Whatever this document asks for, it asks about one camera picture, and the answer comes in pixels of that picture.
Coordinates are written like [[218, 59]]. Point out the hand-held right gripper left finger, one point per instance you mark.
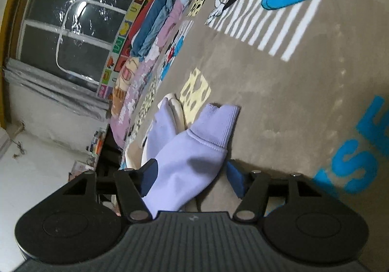
[[149, 177]]

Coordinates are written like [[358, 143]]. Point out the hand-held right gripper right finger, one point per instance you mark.
[[235, 179]]

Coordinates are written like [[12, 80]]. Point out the white and lilac sweater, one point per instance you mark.
[[188, 162]]

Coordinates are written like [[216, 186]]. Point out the pile of folded clothes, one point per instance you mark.
[[127, 98]]

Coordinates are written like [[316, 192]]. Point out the blue folded clothes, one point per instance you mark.
[[155, 22]]

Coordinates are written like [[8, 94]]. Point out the small colourful clutter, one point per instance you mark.
[[97, 141]]

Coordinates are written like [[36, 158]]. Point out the brown cartoon printed blanket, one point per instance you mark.
[[273, 92]]

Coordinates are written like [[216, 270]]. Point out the grey curtain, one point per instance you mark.
[[54, 86]]

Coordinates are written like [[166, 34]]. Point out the colourful picture play mat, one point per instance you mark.
[[121, 35]]

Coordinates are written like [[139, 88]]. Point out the window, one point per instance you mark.
[[85, 32]]

